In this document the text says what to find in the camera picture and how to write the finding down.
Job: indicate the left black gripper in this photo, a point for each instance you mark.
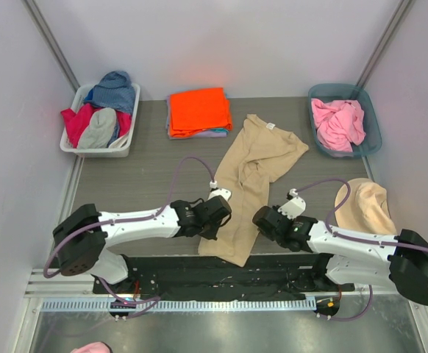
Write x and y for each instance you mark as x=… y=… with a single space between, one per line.
x=219 y=212

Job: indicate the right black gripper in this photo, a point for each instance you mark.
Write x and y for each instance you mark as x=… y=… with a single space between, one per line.
x=264 y=218

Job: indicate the beige t shirt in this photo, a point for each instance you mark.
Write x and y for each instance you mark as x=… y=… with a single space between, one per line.
x=260 y=154

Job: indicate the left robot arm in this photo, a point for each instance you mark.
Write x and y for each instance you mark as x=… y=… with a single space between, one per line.
x=83 y=240

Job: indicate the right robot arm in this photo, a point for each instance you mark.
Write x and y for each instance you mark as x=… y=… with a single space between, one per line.
x=396 y=262

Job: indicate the beige bucket hat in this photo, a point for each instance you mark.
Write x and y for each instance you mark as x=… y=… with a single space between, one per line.
x=366 y=209

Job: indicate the orange folded t shirt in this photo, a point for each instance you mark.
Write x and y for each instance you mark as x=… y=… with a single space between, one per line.
x=194 y=111

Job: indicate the pink crumpled t shirt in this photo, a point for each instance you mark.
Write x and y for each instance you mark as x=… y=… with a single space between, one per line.
x=338 y=124

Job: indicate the teal plastic basin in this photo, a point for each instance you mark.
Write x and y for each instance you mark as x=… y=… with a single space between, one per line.
x=338 y=91

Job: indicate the grey garment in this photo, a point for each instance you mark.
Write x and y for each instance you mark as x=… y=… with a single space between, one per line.
x=102 y=130

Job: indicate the blue patterned garment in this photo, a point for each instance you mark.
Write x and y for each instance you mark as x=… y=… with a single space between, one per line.
x=115 y=91

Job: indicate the magenta garment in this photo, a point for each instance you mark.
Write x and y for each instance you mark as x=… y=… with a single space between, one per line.
x=75 y=123

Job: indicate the pink object bottom edge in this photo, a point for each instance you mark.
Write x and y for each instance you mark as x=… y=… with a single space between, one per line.
x=96 y=347

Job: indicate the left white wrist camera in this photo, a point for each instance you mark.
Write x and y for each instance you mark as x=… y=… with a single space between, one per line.
x=215 y=190

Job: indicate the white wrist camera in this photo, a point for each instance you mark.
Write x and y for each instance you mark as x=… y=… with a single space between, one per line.
x=294 y=206
x=215 y=190

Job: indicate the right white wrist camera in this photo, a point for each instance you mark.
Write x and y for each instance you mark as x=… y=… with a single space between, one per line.
x=294 y=206

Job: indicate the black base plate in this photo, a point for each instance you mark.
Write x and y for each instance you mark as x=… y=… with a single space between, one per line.
x=260 y=260

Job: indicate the white slotted cable duct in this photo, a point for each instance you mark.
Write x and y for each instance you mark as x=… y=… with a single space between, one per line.
x=67 y=305

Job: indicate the right aluminium corner post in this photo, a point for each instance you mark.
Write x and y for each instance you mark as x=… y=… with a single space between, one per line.
x=397 y=19

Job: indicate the aluminium corner post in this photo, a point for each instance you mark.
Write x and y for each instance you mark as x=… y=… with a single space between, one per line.
x=44 y=29
x=397 y=19

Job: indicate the aluminium rail frame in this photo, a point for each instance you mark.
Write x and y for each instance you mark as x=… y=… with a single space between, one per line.
x=59 y=288

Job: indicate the left aluminium corner post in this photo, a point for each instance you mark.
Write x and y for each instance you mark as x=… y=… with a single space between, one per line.
x=44 y=29

